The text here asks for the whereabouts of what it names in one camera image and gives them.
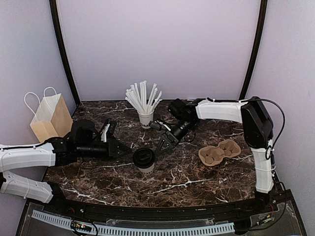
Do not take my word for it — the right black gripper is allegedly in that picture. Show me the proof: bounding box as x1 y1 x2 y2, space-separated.
155 118 198 154

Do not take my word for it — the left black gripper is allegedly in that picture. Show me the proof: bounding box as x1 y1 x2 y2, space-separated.
77 139 132 161

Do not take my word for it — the black plastic cup lid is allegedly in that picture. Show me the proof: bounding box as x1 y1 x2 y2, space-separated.
132 147 155 169

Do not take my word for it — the cardboard cup carrier tray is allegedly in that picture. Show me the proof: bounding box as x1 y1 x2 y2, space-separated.
198 140 241 167

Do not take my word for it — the brown paper bag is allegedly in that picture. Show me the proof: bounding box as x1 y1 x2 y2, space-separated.
30 87 73 143

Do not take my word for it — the white paper coffee cup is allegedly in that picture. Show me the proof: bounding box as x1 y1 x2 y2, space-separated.
138 163 155 174

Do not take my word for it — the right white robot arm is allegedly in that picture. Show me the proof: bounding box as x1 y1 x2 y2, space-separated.
149 96 277 213

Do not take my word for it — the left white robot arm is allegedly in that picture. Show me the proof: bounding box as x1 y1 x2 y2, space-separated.
0 119 131 214

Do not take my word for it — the white cup holding straws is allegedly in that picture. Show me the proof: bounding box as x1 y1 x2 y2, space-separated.
138 111 154 129

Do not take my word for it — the bundle of wrapped white straws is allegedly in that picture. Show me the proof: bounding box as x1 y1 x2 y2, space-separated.
125 81 162 115

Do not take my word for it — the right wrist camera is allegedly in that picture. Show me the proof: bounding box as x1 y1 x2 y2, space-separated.
149 120 171 131

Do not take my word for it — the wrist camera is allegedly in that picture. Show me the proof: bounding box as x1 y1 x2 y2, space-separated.
100 119 117 143
149 120 171 131

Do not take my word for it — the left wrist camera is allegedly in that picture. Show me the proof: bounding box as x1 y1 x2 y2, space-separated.
100 119 117 143

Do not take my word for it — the white cable duct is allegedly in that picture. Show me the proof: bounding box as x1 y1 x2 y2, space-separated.
31 210 235 236

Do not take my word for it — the black front rail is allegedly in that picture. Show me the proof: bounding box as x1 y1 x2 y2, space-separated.
29 190 293 223

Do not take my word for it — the left black frame post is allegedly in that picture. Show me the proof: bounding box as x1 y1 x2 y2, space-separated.
49 0 81 107

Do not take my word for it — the black frame post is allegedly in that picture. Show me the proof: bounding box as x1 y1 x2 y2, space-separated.
239 0 268 100
49 0 81 107

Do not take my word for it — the right black frame post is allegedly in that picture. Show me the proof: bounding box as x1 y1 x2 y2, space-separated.
239 0 268 100

